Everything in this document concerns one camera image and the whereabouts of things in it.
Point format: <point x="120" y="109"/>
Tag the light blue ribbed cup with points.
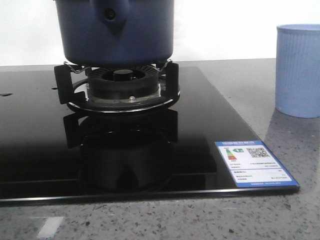
<point x="297" y="80"/>

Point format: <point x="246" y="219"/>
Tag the blue energy label sticker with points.
<point x="252" y="165"/>

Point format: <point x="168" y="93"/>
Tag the black pot support grate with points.
<point x="72" y="85"/>

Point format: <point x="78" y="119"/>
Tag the dark blue cooking pot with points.
<point x="116" y="33"/>

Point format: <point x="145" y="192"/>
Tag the black gas burner head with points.
<point x="113" y="84"/>

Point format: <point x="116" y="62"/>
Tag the black glass stove top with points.
<point x="49" y="154"/>

